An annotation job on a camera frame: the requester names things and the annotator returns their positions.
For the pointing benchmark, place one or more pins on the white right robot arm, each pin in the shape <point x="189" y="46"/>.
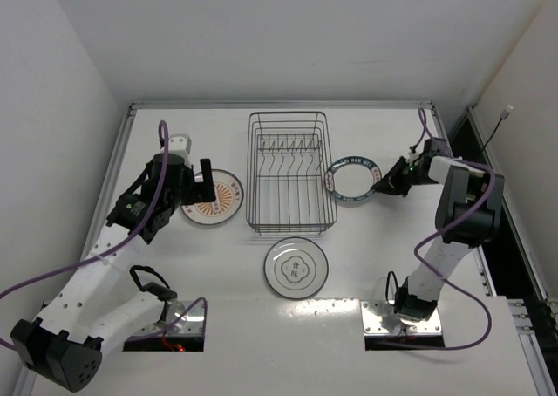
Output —
<point x="468" y="215"/>

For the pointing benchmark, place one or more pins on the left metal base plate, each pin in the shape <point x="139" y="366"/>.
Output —
<point x="182" y="319"/>

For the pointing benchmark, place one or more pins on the white plate thin green rim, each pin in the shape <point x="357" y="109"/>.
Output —
<point x="296" y="268"/>

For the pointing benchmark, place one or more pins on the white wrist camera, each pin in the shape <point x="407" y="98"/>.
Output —
<point x="180" y="144"/>
<point x="413" y="154"/>

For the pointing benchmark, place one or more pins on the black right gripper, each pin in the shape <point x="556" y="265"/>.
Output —
<point x="399" y="180"/>

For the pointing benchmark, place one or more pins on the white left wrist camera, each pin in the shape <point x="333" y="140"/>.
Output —
<point x="180" y="144"/>

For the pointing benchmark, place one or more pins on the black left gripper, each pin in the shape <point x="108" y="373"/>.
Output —
<point x="205" y="181"/>

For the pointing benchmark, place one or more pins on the orange sunburst plate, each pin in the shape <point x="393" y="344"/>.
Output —
<point x="229" y="195"/>

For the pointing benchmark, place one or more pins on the grey wire dish rack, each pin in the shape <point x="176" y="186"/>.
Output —
<point x="289" y="155"/>

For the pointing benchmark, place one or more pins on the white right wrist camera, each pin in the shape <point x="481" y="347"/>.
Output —
<point x="413" y="154"/>

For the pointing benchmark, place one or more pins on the metal base plate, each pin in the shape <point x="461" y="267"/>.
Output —
<point x="379" y="321"/>
<point x="182" y="319"/>

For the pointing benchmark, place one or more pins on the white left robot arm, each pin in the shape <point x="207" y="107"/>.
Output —
<point x="67" y="340"/>

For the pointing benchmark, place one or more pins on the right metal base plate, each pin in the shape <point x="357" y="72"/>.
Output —
<point x="379" y="321"/>

